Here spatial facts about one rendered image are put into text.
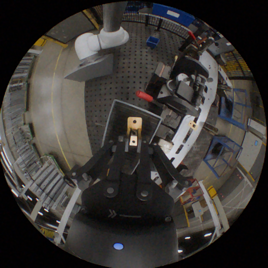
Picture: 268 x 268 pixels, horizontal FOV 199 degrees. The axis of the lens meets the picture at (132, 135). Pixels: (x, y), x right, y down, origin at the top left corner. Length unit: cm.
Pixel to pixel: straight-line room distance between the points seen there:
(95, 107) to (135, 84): 40
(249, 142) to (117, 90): 832
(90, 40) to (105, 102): 56
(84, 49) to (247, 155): 867
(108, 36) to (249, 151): 844
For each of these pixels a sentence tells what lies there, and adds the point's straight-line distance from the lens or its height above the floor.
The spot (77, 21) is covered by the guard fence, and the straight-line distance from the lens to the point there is 266.
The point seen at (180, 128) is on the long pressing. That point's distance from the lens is 45.
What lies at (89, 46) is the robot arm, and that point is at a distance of 68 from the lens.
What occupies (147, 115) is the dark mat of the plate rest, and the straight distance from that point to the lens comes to 21.
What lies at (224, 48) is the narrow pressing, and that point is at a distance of 89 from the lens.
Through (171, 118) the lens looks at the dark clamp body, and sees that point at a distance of 32.
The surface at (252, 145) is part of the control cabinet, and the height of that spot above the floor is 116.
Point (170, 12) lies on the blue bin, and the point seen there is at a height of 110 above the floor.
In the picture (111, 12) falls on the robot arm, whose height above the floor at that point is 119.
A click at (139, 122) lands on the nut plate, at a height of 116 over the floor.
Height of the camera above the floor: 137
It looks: 67 degrees down
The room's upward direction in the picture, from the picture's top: 172 degrees counter-clockwise
